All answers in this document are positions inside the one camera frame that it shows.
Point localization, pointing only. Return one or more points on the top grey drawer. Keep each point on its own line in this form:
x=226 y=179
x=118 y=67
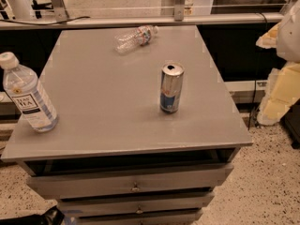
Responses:
x=94 y=184

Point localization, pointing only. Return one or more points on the silver blue drink can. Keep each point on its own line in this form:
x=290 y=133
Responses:
x=172 y=76

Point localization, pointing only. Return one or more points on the blue labelled plastic bottle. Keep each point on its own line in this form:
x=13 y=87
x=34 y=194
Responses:
x=24 y=88

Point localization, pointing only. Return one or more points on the grey metal bracket post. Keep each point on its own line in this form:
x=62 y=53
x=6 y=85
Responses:
x=59 y=10

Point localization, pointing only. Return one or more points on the grey drawer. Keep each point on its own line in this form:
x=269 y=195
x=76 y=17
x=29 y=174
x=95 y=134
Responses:
x=138 y=204
x=151 y=218
x=94 y=184

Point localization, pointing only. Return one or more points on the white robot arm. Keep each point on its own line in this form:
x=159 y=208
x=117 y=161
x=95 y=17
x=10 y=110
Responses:
x=288 y=40

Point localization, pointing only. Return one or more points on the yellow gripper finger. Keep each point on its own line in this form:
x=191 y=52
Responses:
x=269 y=39
x=281 y=92

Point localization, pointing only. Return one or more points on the middle grey drawer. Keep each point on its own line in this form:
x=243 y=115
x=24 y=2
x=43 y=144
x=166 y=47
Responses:
x=138 y=204

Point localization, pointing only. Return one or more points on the bottom grey drawer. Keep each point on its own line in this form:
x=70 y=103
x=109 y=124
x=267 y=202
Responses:
x=151 y=218

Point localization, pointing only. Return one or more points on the grey drawer cabinet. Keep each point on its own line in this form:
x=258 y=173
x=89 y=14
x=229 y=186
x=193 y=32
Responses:
x=110 y=118

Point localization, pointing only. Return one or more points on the grey metal rail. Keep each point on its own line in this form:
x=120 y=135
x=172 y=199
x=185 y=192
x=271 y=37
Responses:
x=89 y=23

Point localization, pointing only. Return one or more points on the white pipe top left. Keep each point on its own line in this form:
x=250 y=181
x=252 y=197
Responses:
x=22 y=9

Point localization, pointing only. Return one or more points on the black shoe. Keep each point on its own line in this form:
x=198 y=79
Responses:
x=53 y=216

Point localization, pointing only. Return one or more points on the clear water bottle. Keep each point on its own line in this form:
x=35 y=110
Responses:
x=135 y=38

